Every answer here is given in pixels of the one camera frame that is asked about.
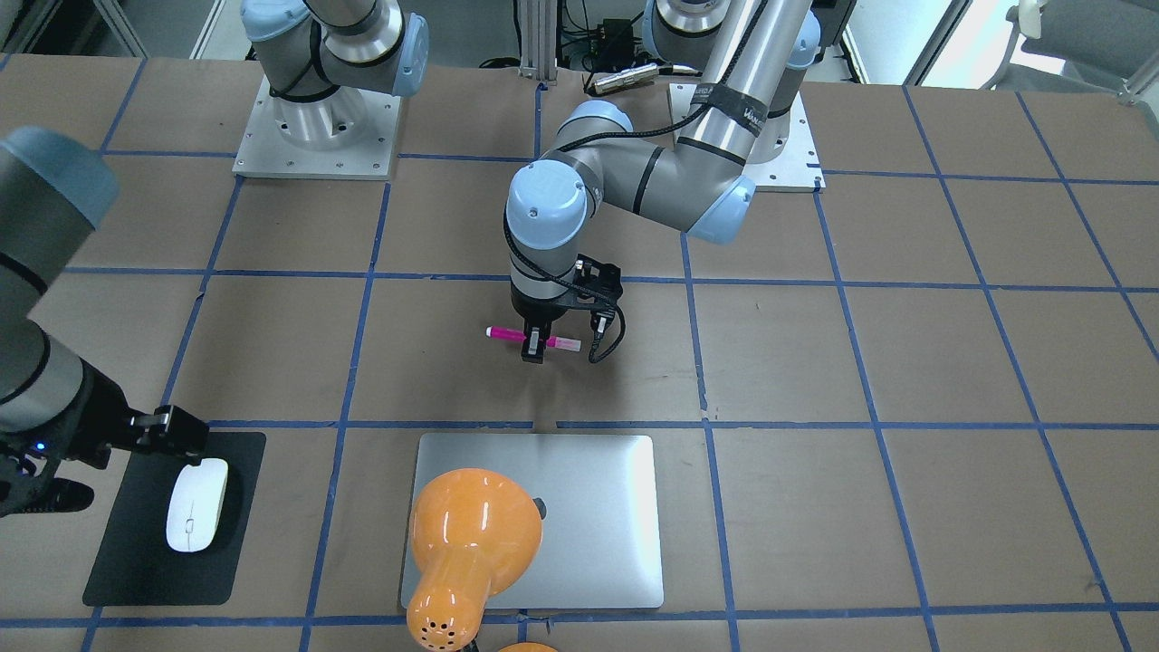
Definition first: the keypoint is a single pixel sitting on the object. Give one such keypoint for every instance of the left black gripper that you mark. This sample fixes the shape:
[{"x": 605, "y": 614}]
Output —
[{"x": 536, "y": 311}]

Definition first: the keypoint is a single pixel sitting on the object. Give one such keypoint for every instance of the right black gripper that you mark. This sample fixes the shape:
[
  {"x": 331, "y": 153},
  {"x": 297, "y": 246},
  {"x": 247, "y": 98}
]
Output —
[{"x": 101, "y": 418}]

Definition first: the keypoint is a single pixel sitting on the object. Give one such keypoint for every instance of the pink highlighter pen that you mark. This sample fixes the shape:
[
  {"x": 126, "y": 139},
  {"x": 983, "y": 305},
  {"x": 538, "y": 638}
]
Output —
[{"x": 552, "y": 342}]

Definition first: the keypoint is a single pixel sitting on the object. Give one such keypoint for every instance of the white computer mouse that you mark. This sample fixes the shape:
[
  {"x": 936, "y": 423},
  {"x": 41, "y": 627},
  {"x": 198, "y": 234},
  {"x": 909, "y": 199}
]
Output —
[{"x": 195, "y": 505}]

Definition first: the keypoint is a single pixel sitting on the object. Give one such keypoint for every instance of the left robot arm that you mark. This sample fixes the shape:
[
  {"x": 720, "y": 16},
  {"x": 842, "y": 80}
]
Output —
[{"x": 760, "y": 52}]

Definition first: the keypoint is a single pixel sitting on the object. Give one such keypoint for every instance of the black mousepad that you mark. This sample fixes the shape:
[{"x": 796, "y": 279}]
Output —
[{"x": 135, "y": 565}]

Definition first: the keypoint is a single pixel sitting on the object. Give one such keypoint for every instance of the orange desk lamp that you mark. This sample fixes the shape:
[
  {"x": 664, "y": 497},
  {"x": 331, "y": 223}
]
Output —
[{"x": 472, "y": 533}]

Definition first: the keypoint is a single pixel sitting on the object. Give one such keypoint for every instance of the grey closed laptop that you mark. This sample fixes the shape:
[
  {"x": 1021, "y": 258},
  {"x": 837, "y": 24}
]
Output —
[{"x": 601, "y": 546}]

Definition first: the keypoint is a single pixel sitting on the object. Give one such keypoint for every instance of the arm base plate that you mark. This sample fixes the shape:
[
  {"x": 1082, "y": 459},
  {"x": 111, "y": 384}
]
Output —
[
  {"x": 349, "y": 136},
  {"x": 783, "y": 154}
]

